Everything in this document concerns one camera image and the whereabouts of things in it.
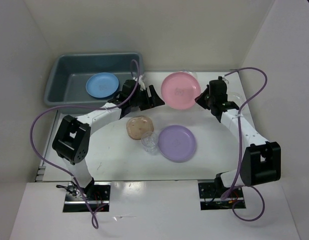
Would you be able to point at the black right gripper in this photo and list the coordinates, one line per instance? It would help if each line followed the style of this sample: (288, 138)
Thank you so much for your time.
(199, 100)

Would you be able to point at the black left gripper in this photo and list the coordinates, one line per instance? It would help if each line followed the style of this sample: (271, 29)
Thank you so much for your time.
(152, 101)

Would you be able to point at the pink plastic plate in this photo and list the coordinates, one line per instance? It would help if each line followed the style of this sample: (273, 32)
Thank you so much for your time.
(179, 90)

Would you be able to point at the clear plastic cup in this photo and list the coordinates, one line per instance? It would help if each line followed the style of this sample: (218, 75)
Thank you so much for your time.
(149, 141)

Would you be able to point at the blue plastic plate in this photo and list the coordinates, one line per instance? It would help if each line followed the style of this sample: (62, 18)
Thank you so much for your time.
(102, 85)

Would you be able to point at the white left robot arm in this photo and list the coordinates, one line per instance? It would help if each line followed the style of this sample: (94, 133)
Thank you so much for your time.
(72, 138)

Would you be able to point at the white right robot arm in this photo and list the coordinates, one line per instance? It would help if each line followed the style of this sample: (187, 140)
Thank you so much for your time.
(259, 160)

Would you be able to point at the grey plastic bin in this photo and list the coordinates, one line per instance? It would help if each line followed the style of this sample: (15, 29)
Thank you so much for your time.
(66, 84)

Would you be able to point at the clear dish at back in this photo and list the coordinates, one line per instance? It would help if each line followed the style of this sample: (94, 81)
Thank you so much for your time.
(194, 74)

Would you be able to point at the brown translucent square plate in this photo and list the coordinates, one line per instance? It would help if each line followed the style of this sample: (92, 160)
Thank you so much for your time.
(139, 125)

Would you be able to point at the clear bowl at right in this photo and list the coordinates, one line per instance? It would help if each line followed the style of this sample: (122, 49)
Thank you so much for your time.
(236, 98)

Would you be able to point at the purple plastic plate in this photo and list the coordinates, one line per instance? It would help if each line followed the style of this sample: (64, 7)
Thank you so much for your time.
(177, 143)

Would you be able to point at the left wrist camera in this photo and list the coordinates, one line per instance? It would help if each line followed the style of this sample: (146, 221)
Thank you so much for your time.
(141, 82)

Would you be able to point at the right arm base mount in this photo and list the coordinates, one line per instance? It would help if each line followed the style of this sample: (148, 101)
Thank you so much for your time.
(210, 197)

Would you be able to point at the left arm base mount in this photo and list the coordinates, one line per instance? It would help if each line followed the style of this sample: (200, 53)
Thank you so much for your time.
(98, 200)

